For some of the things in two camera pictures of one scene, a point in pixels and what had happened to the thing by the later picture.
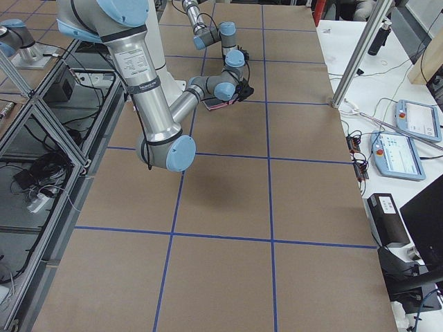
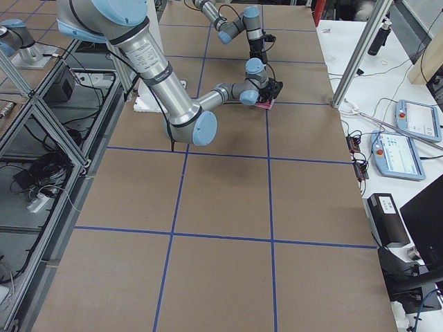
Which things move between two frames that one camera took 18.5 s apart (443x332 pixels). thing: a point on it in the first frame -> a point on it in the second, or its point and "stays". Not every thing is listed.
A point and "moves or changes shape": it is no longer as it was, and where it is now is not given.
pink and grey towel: (214, 103) moves or changes shape
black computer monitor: (412, 287) stays
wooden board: (429, 61) stays
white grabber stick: (357, 111) stays
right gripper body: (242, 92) -> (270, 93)
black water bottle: (381, 38) stays
